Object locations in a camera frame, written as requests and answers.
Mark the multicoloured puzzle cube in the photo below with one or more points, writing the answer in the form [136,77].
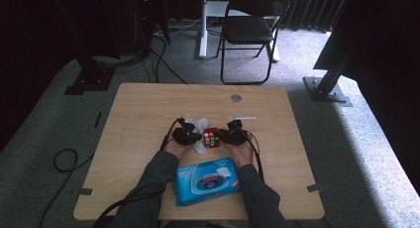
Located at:
[211,138]

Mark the dark equipment rack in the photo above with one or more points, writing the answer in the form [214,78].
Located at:
[145,23]

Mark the person's left hand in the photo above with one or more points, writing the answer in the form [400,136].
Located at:
[176,150]

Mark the dark pleated curtain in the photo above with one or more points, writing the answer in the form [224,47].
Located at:
[307,6]

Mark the black folding chair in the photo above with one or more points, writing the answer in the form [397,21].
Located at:
[247,29]

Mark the black tape strip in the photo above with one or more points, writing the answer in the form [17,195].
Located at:
[97,119]

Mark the black stand with flat base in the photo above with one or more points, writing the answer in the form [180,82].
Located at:
[89,82]

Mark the person's right hand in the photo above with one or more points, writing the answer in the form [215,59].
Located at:
[243,155]

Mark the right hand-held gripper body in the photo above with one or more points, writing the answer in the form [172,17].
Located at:
[236,137]

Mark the grey round table grommet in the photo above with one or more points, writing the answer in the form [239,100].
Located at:
[235,97]

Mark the white wet wipe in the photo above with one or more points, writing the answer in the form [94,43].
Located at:
[200,124]

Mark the black metal stand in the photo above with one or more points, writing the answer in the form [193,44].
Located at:
[325,91]

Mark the blue wet wipe pack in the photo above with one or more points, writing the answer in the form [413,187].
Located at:
[204,181]

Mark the grey tape piece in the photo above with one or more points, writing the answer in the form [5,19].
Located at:
[315,187]

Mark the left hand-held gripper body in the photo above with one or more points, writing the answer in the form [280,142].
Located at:
[183,137]

